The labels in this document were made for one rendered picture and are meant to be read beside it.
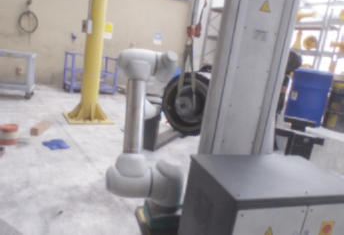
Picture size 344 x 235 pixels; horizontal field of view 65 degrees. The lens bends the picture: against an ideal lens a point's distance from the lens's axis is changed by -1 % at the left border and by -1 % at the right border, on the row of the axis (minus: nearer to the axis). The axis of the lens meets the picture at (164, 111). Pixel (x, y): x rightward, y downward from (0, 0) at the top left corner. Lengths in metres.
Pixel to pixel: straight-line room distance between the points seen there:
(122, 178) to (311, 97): 3.75
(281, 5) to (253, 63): 0.27
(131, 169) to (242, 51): 0.73
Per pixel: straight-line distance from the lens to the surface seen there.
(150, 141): 3.43
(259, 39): 1.25
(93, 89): 4.41
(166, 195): 1.37
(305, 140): 3.00
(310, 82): 4.63
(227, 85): 1.18
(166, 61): 1.41
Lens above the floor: 1.20
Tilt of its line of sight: 12 degrees down
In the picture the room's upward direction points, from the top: 8 degrees clockwise
